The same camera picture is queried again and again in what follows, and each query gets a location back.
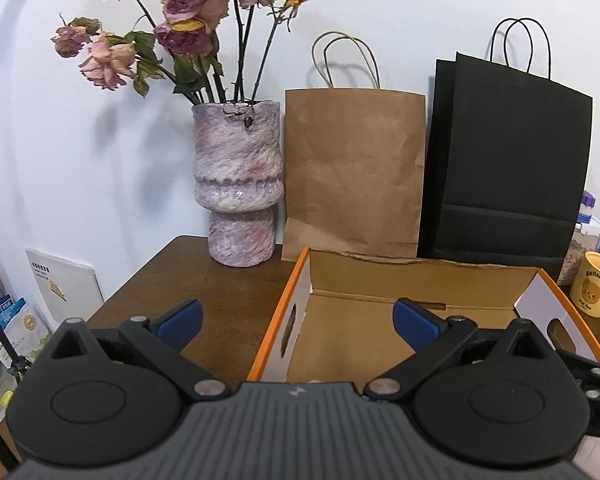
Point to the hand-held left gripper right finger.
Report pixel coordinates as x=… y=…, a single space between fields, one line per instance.
x=414 y=324

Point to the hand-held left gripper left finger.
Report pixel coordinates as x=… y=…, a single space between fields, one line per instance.
x=182 y=321

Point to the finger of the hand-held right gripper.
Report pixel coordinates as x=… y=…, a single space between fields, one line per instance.
x=582 y=364

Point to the red and orange cardboard box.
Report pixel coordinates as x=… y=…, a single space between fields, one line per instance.
x=360 y=320

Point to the yellow bear mug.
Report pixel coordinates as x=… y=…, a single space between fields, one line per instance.
x=596 y=285

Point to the white board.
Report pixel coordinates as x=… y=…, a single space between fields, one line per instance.
x=62 y=280

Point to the purple mottled ceramic vase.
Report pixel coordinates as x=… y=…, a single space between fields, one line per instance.
x=240 y=185

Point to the purple lidded jar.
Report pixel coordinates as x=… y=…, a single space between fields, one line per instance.
x=591 y=207

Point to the brown paper bag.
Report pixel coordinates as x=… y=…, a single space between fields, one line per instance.
x=355 y=175

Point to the white and blue packet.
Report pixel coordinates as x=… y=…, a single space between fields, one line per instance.
x=2 y=312

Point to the black tripod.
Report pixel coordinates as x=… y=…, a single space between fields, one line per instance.
x=0 y=355

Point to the black paper bag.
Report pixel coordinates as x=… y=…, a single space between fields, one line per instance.
x=505 y=160

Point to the dried rose bouquet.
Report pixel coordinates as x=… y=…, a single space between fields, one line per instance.
x=190 y=20

